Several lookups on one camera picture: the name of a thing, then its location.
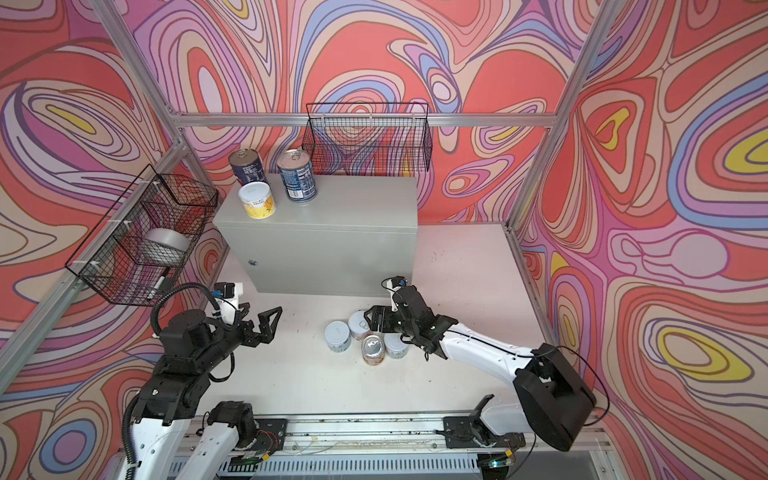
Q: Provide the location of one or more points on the back black wire basket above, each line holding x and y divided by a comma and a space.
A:
362, 138

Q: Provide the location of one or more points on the grey metal cabinet box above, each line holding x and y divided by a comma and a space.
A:
356, 232

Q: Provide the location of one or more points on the tall dark blue can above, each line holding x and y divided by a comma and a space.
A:
247, 166

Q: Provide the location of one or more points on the black wire basket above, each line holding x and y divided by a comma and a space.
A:
109, 260
362, 138

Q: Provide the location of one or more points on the small yellow can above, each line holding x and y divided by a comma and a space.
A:
257, 200

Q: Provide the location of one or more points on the small pink can silver lid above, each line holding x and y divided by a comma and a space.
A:
373, 349

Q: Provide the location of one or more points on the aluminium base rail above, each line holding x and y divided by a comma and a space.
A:
394, 444

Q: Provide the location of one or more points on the grey tape roll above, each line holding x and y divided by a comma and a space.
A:
164, 247

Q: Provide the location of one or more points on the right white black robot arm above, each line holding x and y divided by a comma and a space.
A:
551, 396

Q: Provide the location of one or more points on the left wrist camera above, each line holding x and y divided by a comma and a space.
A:
227, 295

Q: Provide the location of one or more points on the small white blue can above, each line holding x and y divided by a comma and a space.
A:
396, 348

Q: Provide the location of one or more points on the left black wire basket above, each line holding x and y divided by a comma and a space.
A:
109, 260

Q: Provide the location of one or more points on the tall light blue can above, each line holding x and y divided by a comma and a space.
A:
296, 172

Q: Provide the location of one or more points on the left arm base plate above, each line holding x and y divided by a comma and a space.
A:
269, 435

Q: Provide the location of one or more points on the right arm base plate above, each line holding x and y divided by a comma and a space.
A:
464, 432

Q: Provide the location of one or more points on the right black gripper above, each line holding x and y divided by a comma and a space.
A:
373, 322

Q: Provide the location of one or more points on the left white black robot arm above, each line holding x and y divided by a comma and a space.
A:
199, 327

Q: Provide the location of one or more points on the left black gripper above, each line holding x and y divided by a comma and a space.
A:
252, 339

